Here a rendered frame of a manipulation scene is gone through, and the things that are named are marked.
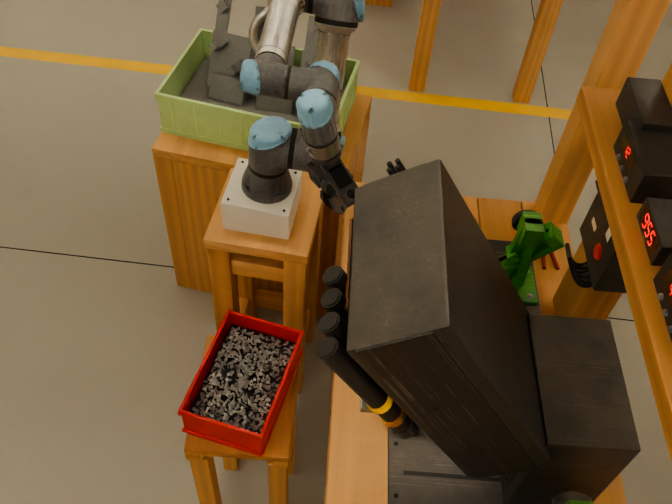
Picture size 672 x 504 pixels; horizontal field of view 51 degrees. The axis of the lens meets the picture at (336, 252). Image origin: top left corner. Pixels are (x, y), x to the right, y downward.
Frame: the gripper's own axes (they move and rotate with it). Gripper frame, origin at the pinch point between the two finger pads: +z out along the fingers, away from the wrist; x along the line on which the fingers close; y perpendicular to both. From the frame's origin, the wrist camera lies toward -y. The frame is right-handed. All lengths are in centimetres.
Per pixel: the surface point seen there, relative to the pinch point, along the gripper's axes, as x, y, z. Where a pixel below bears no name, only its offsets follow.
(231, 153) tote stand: 5, 75, 34
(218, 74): -6, 98, 21
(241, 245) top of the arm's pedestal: 21.9, 30.7, 27.5
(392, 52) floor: -136, 195, 139
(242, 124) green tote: -2, 73, 24
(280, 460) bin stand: 45, -31, 33
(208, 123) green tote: 7, 82, 24
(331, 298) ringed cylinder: 24, -44, -38
